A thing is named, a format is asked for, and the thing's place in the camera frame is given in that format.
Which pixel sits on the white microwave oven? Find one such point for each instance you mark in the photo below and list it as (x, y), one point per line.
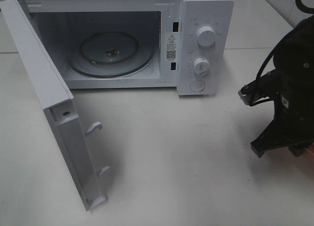
(62, 25)

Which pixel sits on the white bread sandwich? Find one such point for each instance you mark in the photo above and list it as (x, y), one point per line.
(309, 152)

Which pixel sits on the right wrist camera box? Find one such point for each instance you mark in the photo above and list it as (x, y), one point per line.
(267, 89)

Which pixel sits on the white microwave knob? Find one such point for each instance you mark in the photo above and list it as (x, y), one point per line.
(201, 66)
(206, 36)

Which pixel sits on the white lower microwave knob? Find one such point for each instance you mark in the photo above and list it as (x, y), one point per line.
(201, 66)

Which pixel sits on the white upper microwave knob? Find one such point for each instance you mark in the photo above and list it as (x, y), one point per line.
(206, 36)

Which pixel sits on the glass microwave turntable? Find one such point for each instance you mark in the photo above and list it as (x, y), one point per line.
(112, 54)

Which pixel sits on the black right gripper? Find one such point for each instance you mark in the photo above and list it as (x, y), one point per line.
(292, 125)

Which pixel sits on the white microwave door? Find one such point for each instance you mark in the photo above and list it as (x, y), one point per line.
(57, 103)

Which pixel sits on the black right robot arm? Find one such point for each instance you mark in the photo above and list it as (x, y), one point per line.
(294, 56)

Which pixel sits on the round microwave door button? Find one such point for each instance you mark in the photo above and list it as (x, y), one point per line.
(197, 86)

